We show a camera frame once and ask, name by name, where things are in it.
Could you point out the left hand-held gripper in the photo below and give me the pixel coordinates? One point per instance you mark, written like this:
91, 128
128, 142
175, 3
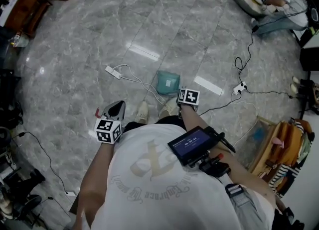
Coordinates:
108, 130

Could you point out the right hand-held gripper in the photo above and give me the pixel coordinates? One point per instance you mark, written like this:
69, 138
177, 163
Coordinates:
190, 97

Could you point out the person's right forearm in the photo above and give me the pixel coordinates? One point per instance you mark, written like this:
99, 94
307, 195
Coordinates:
192, 119

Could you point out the person's left forearm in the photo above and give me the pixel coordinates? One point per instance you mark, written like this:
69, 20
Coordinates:
99, 174

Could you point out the person's black shorts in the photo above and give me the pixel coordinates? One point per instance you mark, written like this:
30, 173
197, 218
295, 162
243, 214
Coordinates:
134, 126

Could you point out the person's beige shoe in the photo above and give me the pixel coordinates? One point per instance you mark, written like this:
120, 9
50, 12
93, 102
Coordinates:
142, 112
168, 107

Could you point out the white power strip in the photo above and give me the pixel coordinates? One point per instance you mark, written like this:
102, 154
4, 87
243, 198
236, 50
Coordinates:
113, 72
239, 87

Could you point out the blue plastic item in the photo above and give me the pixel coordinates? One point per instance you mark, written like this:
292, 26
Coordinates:
259, 133

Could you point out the person's white t-shirt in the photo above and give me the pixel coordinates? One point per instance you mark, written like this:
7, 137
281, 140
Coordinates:
162, 186

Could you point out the white power adapter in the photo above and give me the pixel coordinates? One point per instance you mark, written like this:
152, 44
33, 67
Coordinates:
71, 193

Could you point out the black shelf rack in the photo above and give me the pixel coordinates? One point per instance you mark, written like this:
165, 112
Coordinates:
10, 94

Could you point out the orange cloth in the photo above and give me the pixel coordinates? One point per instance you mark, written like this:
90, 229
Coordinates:
286, 144

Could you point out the black office chair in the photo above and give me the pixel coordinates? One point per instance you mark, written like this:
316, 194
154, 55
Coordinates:
25, 199

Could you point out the black speaker cabinet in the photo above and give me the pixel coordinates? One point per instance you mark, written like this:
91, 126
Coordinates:
310, 57

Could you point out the green cloth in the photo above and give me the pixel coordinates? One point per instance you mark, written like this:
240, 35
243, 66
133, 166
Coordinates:
307, 144

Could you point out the brown wooden cabinet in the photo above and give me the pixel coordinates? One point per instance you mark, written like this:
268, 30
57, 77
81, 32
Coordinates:
27, 10

